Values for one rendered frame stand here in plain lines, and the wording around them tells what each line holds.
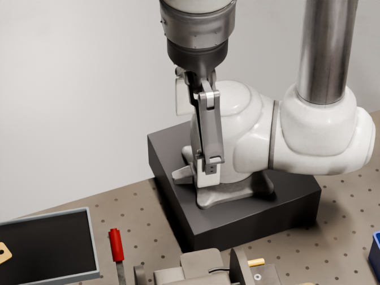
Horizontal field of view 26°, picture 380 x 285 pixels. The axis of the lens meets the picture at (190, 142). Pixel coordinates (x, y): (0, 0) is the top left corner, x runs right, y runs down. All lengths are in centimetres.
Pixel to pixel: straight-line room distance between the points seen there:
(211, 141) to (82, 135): 217
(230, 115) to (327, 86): 21
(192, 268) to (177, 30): 62
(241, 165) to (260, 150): 6
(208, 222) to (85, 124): 141
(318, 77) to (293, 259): 50
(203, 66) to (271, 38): 257
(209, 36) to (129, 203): 113
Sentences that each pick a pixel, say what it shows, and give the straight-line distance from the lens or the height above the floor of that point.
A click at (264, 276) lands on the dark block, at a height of 112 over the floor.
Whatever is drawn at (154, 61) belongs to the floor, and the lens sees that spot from 343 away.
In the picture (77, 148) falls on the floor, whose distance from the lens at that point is 312.
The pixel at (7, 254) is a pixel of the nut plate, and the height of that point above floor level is 116.
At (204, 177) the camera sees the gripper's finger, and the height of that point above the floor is 147.
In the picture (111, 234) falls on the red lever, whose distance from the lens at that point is 142.
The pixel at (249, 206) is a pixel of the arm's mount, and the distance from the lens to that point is 189.
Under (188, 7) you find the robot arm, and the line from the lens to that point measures 92.
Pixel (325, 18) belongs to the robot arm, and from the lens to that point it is 156.
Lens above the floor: 230
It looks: 48 degrees down
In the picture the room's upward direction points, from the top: straight up
